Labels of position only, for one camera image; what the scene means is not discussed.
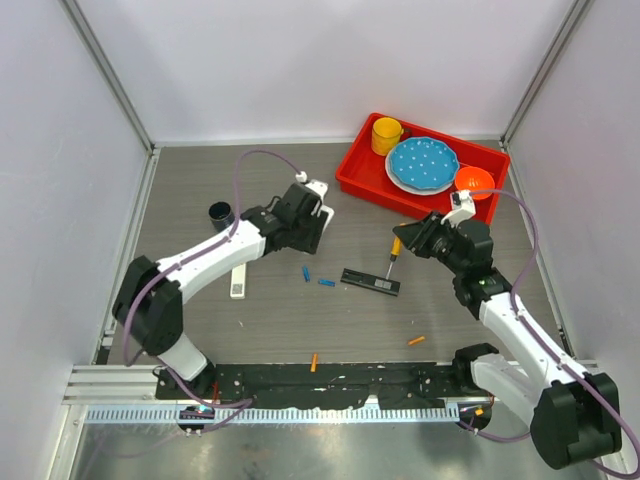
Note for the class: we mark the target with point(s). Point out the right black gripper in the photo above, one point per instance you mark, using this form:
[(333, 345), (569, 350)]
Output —
[(416, 236)]

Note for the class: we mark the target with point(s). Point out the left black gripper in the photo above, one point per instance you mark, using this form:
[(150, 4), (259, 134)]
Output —
[(314, 236)]

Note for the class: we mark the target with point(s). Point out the orange handle screwdriver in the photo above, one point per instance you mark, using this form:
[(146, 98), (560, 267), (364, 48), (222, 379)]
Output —
[(394, 254)]

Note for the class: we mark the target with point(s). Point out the black remote control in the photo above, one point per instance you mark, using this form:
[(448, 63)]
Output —
[(371, 282)]

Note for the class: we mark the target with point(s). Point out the white remote orange batteries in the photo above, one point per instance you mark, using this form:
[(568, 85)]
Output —
[(238, 282)]

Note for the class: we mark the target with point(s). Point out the orange battery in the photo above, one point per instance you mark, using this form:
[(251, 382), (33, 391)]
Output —
[(416, 340), (314, 362)]

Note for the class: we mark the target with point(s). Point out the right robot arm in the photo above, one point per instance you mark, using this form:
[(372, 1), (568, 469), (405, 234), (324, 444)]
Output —
[(569, 412)]

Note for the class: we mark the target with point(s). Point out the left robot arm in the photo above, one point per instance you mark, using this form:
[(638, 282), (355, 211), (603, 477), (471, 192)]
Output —
[(149, 304)]

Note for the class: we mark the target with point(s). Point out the grey plate underneath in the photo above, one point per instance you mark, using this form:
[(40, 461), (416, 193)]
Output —
[(408, 189)]

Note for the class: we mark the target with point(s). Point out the red plastic tray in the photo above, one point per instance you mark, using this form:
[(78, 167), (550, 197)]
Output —
[(362, 172)]

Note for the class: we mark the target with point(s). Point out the blue dotted plate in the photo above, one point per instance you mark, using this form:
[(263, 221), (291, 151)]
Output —
[(424, 163)]

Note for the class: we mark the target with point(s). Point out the orange bowl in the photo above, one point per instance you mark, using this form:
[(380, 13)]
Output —
[(476, 180)]

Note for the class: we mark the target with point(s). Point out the dark blue mug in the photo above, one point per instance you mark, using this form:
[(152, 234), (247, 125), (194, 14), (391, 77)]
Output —
[(221, 216)]

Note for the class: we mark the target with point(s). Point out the yellow mug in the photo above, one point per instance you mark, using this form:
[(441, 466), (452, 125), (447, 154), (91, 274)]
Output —
[(386, 133)]

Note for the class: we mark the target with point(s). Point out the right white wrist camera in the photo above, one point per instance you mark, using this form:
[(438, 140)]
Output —
[(462, 208)]

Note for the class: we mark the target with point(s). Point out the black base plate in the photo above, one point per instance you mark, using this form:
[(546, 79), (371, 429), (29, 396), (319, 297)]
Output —
[(331, 386)]

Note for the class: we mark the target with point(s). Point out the slotted cable duct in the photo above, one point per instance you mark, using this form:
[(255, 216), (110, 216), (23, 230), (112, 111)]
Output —
[(182, 415)]

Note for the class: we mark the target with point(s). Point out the aluminium frame rail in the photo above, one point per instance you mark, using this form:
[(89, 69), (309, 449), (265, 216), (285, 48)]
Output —
[(110, 385)]

